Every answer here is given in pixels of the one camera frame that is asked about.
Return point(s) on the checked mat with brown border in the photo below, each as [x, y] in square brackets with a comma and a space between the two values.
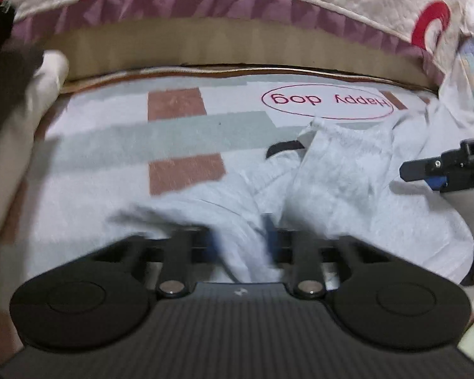
[122, 146]

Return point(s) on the quilted bear pattern blanket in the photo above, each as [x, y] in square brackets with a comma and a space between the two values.
[221, 43]

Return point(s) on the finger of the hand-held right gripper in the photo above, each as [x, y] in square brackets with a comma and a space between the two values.
[420, 169]

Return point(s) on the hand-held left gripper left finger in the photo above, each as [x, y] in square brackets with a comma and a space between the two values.
[212, 246]

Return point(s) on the light grey printed shirt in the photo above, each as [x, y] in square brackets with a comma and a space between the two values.
[339, 173]

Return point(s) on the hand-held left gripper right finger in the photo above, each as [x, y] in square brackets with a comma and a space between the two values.
[269, 241]

